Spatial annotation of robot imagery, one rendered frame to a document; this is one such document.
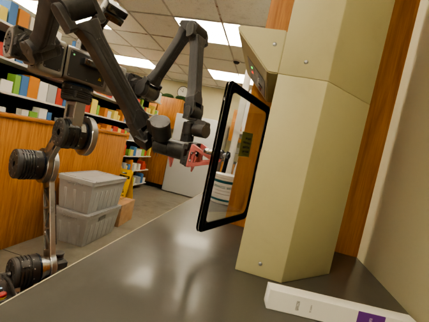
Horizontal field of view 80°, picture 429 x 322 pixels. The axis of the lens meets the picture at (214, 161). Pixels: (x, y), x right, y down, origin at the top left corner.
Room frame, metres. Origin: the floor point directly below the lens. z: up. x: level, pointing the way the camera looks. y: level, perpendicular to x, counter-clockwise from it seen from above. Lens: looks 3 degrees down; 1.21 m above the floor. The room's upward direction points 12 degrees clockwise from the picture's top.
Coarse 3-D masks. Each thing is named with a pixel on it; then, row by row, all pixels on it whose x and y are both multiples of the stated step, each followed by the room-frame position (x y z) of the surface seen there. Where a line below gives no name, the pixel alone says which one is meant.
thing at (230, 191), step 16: (224, 96) 0.64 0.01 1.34; (240, 96) 0.70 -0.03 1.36; (240, 112) 0.72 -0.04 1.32; (256, 112) 0.81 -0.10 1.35; (240, 128) 0.74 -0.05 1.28; (256, 128) 0.83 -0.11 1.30; (224, 144) 0.68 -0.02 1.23; (240, 144) 0.76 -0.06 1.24; (256, 144) 0.85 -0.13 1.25; (240, 160) 0.78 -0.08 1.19; (256, 160) 0.88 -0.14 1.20; (208, 176) 0.64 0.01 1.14; (224, 176) 0.71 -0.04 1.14; (240, 176) 0.80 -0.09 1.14; (224, 192) 0.73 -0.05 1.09; (240, 192) 0.82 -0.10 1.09; (208, 208) 0.67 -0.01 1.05; (224, 208) 0.74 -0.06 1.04; (240, 208) 0.84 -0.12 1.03
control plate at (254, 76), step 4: (248, 60) 0.73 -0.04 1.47; (252, 64) 0.71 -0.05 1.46; (256, 68) 0.70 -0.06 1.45; (256, 72) 0.74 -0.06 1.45; (252, 76) 0.85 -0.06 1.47; (256, 76) 0.78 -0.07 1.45; (260, 76) 0.71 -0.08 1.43; (256, 80) 0.83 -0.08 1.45; (260, 80) 0.75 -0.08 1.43; (256, 84) 0.88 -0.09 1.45; (260, 84) 0.79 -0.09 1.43; (264, 84) 0.73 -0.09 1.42; (264, 88) 0.77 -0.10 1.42; (264, 92) 0.82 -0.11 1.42; (264, 96) 0.87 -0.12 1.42
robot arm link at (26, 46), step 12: (48, 0) 0.68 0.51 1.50; (60, 0) 0.63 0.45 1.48; (72, 0) 0.64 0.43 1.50; (84, 0) 0.66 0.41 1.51; (36, 12) 0.76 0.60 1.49; (48, 12) 0.72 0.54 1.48; (72, 12) 0.65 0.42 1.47; (84, 12) 0.67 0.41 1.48; (36, 24) 0.80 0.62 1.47; (48, 24) 0.77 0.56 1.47; (36, 36) 0.85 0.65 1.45; (48, 36) 0.83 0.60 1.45; (24, 48) 0.90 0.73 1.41; (36, 48) 0.88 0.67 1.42; (48, 48) 0.90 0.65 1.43; (60, 48) 0.96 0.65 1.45; (36, 60) 0.91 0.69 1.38
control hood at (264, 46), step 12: (240, 36) 0.65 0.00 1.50; (252, 36) 0.61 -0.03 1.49; (264, 36) 0.61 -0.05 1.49; (276, 36) 0.60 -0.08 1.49; (252, 48) 0.61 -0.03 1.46; (264, 48) 0.60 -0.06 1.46; (276, 48) 0.60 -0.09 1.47; (252, 60) 0.68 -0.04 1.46; (264, 60) 0.60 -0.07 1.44; (276, 60) 0.60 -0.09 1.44; (264, 72) 0.63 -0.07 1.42; (276, 72) 0.60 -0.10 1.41
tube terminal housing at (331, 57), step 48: (336, 0) 0.58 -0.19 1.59; (384, 0) 0.66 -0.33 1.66; (288, 48) 0.59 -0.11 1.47; (336, 48) 0.58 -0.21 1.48; (288, 96) 0.59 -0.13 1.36; (336, 96) 0.60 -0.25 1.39; (288, 144) 0.59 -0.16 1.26; (336, 144) 0.63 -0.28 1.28; (288, 192) 0.58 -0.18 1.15; (336, 192) 0.65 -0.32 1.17; (288, 240) 0.58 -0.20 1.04; (336, 240) 0.69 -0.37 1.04
